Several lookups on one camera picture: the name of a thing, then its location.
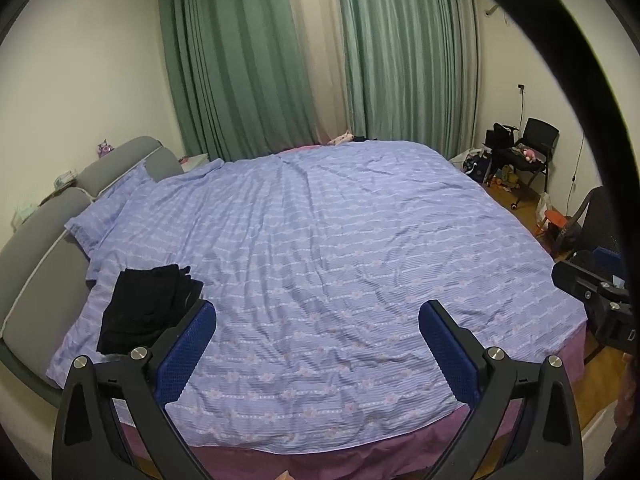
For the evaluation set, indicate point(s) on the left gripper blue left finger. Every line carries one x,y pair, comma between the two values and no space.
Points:
181,349

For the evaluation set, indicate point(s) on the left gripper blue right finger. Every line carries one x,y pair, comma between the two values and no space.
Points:
459,355

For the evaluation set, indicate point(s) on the black pants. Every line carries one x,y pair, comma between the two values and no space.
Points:
144,304

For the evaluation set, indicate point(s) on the dark wicker chair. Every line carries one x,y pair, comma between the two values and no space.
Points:
590,227

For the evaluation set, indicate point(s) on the purple striped pillow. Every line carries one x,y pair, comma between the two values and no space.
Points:
141,222

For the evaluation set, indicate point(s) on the grey padded headboard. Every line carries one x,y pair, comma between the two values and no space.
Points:
43,285

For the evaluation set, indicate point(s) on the black folding chair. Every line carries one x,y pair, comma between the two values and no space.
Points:
532,154

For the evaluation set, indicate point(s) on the green curtain left panel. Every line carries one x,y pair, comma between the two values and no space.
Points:
237,77

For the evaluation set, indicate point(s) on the green curtain panel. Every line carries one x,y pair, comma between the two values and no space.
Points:
237,77
412,71

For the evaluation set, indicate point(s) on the green curtain right panel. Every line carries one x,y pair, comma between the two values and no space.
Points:
412,71

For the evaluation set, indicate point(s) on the beige sheer curtain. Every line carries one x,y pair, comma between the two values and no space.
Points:
319,29

